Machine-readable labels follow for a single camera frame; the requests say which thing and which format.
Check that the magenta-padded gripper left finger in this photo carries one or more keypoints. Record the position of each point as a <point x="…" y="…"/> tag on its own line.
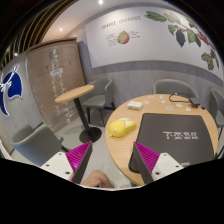
<point x="78" y="158"/>

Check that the grey armchair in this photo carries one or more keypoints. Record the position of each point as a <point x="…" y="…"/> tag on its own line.
<point x="173" y="87"/>
<point x="100" y="96"/>
<point x="217" y="106"/>
<point x="38" y="145"/>

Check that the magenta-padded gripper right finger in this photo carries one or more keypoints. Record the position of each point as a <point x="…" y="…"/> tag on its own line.
<point x="148" y="160"/>

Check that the white botanical wall mural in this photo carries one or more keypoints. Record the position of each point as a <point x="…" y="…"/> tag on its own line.
<point x="150" y="36"/>

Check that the small white box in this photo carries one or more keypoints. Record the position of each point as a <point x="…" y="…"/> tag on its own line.
<point x="135" y="105"/>

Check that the black adapter block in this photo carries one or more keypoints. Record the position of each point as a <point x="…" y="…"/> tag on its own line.
<point x="195" y="101"/>

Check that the person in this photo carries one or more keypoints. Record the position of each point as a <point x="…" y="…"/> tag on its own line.
<point x="98" y="179"/>

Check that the ceiling spotlights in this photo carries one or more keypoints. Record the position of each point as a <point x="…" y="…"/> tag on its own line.
<point x="100" y="2"/>

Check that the round wooden side table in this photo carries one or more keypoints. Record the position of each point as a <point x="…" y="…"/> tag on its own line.
<point x="75" y="92"/>

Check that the yellow computer mouse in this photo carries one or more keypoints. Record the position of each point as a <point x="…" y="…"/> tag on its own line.
<point x="120" y="128"/>

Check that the blue deer wall sign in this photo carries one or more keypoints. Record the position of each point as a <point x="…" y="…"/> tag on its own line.
<point x="13" y="88"/>

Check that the small white packet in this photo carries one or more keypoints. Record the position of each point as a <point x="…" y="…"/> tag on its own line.
<point x="188" y="108"/>
<point x="179" y="105"/>

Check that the black mouse pad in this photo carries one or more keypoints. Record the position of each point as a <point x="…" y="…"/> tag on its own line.
<point x="176" y="136"/>

